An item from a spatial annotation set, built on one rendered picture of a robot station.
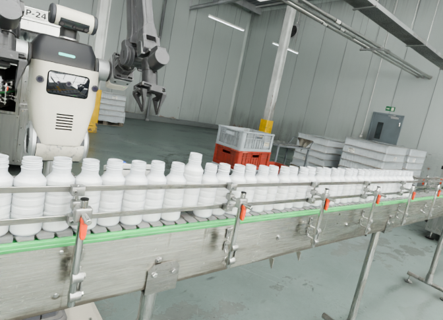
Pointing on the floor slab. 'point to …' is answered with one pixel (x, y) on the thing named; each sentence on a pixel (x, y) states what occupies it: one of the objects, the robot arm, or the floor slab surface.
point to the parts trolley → (288, 148)
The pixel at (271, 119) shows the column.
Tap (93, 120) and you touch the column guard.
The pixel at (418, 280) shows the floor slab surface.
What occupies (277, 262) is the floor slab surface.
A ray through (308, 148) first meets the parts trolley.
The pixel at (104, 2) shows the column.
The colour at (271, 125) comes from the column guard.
